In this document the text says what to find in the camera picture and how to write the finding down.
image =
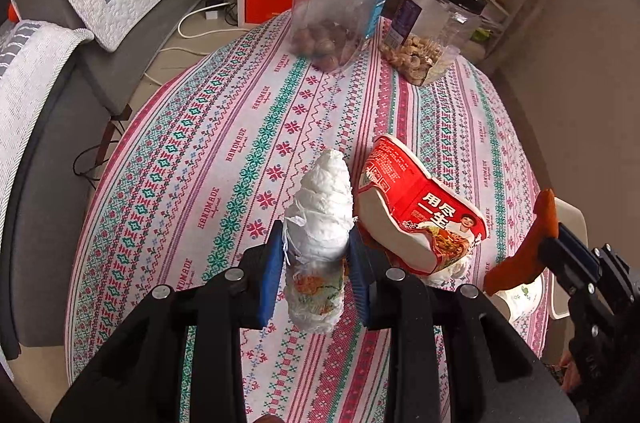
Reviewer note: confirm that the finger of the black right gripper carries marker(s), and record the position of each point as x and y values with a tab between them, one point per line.
585	264
558	260

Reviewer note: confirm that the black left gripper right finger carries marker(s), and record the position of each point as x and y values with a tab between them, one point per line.
493	376

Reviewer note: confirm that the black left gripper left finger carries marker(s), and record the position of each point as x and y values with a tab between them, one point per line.
136	375

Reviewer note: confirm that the orange peel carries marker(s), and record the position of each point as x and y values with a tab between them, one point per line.
525	265

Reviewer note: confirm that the white tissue wad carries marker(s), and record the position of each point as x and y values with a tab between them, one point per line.
316	227

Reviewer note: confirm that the white trash bin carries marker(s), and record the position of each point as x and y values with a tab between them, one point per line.
573	232

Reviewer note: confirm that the white paper cup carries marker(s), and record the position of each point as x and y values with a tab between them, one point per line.
519	302

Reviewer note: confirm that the grey sofa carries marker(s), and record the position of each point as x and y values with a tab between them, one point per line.
35	275

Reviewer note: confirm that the patterned pink tablecloth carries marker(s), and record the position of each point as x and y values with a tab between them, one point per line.
216	155

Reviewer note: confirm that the red instant noodle cup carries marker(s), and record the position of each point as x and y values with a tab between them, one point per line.
412	214

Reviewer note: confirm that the clear jar with peanuts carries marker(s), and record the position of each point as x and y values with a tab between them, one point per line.
426	36

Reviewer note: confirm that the white quilted sofa cover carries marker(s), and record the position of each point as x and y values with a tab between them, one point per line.
37	60

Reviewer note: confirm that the clear jar with hazelnuts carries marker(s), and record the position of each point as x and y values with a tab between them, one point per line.
331	33

